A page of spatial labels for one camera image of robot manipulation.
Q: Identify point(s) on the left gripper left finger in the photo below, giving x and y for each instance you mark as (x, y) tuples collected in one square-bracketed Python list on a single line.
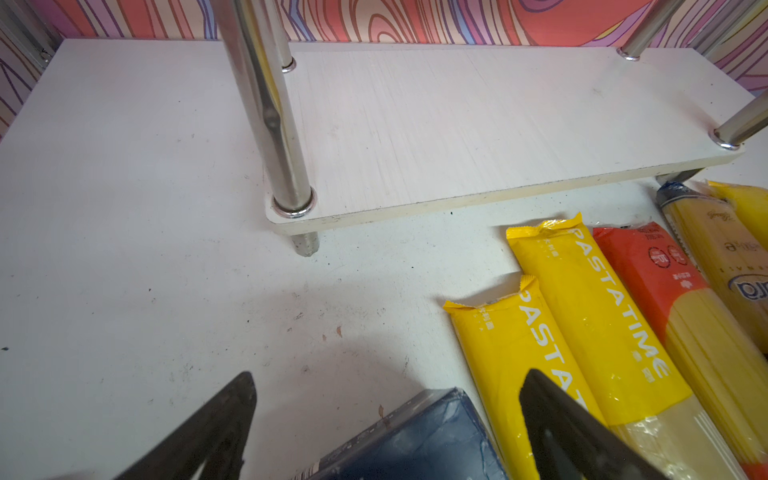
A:
[(209, 444)]

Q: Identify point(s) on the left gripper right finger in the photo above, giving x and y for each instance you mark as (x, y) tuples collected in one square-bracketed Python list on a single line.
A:
[(567, 442)]

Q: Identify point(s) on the dark blue yellow spaghetti bag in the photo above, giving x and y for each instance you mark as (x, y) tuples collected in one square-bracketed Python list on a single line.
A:
[(723, 249)]

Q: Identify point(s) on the yellow barcode spaghetti bag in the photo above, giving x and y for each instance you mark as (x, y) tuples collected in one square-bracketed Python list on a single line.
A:
[(750, 205)]

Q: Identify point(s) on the white two-tier shelf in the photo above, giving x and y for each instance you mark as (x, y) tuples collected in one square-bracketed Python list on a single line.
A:
[(353, 134)]

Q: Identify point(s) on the long yellow Pastatime bag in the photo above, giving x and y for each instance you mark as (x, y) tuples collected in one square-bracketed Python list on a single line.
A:
[(643, 397)]

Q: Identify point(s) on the short yellow Pastatime bag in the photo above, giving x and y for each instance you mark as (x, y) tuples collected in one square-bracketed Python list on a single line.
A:
[(501, 342)]

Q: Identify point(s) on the blue Barilla rigatoni box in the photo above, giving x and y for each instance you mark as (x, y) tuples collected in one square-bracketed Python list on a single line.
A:
[(437, 434)]

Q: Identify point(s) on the red spaghetti bag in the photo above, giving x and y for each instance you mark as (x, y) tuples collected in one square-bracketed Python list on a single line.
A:
[(725, 370)]

